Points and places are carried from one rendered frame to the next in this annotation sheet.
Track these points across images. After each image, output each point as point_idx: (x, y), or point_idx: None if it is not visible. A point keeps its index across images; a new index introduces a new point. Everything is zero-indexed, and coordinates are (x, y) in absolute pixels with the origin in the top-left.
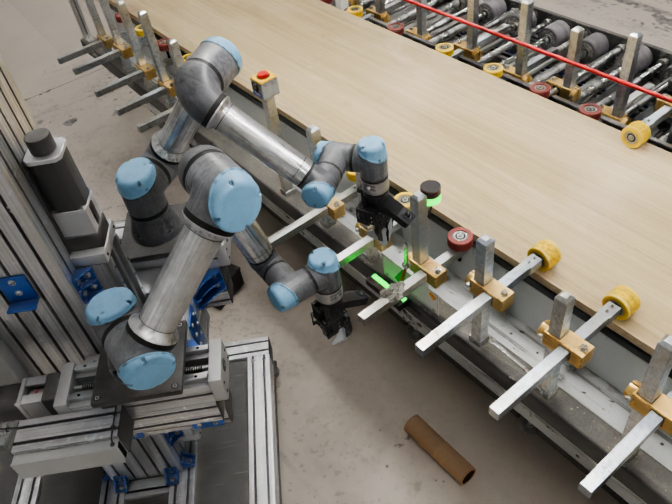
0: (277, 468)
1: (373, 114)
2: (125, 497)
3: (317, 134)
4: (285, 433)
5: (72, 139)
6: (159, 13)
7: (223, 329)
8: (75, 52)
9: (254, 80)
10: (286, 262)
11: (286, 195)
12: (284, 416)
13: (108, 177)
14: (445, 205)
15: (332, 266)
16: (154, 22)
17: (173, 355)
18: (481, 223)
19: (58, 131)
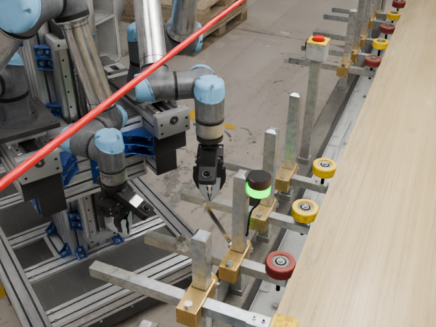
0: (104, 315)
1: (414, 150)
2: (43, 237)
3: (295, 101)
4: (156, 318)
5: (335, 81)
6: (420, 12)
7: (229, 235)
8: (346, 9)
9: (309, 38)
10: (108, 128)
11: (298, 159)
12: (170, 310)
13: (318, 112)
14: (320, 237)
15: (101, 145)
16: (407, 15)
17: (23, 128)
18: (313, 273)
19: (336, 72)
